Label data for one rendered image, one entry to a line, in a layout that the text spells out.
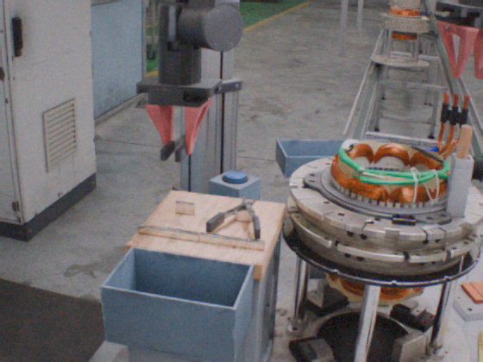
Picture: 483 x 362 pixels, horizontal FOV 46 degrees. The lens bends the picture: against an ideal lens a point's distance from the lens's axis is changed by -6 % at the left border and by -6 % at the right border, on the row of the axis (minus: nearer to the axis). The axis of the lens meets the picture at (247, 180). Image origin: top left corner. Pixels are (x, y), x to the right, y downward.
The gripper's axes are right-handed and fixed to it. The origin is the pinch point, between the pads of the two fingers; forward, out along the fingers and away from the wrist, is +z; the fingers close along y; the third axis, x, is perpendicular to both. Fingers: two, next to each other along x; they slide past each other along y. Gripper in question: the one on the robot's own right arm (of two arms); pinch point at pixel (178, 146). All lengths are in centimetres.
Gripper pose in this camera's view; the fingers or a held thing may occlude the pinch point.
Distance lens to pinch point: 82.3
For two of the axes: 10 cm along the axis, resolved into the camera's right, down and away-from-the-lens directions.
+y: 9.8, 1.0, -1.7
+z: -0.3, 9.3, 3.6
